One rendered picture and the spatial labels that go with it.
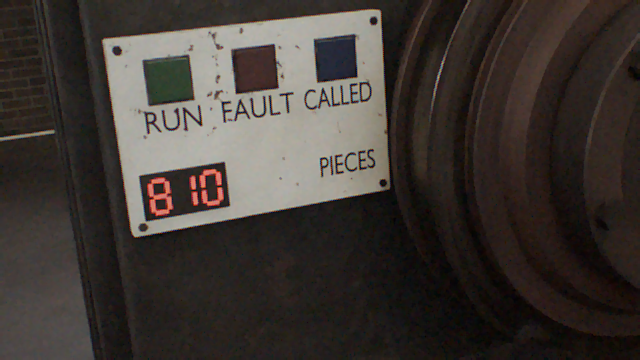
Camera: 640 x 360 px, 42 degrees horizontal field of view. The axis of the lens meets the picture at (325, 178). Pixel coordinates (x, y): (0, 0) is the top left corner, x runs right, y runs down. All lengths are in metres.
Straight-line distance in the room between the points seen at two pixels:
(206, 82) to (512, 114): 0.27
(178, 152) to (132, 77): 0.08
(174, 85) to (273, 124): 0.10
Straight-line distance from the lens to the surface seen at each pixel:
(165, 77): 0.75
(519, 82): 0.71
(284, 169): 0.80
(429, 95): 0.70
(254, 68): 0.77
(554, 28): 0.71
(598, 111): 0.68
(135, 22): 0.77
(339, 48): 0.79
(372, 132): 0.82
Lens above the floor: 1.31
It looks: 16 degrees down
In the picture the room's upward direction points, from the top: 5 degrees counter-clockwise
